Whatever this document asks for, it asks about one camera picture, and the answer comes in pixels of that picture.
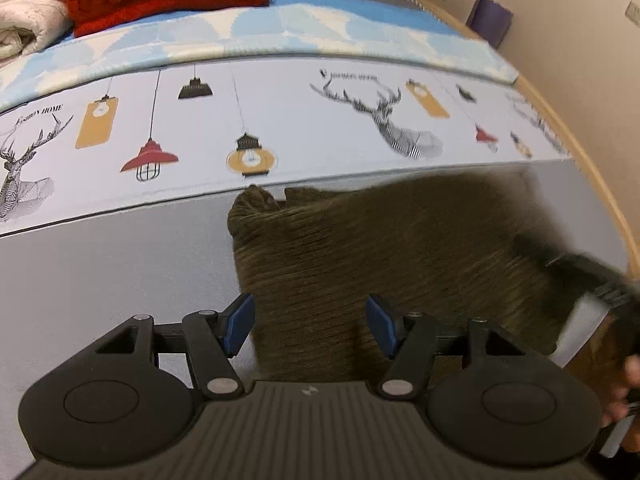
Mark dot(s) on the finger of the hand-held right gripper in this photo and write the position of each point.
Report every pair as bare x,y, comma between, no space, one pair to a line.
570,265

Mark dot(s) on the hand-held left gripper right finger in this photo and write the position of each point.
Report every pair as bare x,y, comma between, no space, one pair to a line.
380,327

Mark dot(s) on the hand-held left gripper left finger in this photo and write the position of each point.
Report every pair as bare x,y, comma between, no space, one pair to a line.
240,322

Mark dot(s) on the person's right hand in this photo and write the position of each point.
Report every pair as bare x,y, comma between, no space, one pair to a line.
627,385

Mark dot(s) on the grey printed bed sheet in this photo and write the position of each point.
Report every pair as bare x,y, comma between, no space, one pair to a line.
125,260

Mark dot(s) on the blue and white mat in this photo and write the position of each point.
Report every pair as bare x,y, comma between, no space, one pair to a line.
300,25

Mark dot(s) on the white fleece blanket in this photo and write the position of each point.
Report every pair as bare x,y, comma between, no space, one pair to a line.
25,27

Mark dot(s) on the wooden bed frame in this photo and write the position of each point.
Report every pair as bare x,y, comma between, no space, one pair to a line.
600,195

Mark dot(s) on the purple box by wall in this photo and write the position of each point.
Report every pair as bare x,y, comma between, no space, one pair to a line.
490,20

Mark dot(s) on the wall outlet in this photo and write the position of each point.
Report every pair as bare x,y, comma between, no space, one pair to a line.
634,12

